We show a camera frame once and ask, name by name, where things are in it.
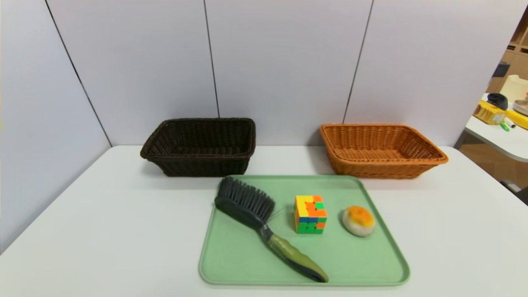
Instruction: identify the light green plastic tray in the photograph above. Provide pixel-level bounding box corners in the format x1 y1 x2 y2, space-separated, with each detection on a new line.
198 175 411 287

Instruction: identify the dark bristle brush green handle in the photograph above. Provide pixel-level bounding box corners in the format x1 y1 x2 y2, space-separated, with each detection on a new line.
214 177 329 283

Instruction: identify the colourful puzzle cube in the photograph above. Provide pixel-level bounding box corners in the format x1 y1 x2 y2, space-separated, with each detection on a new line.
294 195 328 235

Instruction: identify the white bun with orange top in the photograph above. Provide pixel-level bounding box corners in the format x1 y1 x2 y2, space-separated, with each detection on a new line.
342 205 376 238

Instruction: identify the dark brown wicker basket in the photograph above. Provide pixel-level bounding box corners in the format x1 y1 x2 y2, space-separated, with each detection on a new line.
140 118 256 177

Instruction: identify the wooden shelving unit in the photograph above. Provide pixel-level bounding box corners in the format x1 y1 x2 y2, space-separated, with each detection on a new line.
486 8 528 93

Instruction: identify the white side table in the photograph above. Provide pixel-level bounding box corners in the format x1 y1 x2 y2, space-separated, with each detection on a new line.
465 93 528 163

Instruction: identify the orange wicker basket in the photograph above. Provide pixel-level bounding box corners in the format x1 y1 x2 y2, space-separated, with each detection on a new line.
320 123 449 179

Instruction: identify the yellow cardboard box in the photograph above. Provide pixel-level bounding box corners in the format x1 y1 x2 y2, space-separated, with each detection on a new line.
474 100 507 125

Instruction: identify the cream plastic container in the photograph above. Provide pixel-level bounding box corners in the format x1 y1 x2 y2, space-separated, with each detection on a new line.
500 74 528 101

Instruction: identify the black tape roll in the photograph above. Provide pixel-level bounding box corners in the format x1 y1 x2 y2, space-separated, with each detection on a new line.
487 93 509 110

